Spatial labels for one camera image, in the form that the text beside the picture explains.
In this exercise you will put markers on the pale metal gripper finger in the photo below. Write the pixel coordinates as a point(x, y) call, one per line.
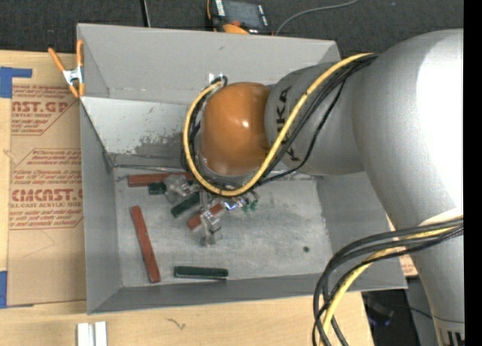
point(210, 229)
point(177, 187)

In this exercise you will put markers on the short red-brown flat block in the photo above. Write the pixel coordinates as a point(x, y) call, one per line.
point(196, 221)

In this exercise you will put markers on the small dark green flat block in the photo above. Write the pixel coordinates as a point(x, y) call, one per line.
point(157, 188)

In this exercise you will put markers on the long dark green flat block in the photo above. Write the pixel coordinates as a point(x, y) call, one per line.
point(201, 272)

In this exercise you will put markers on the grey metal bin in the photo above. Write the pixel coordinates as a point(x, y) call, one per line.
point(263, 239)

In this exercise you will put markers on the long red-brown flat block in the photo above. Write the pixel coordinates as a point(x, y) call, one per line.
point(146, 246)

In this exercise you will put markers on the brown cardboard board, red print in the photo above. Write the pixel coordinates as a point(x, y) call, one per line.
point(41, 246)

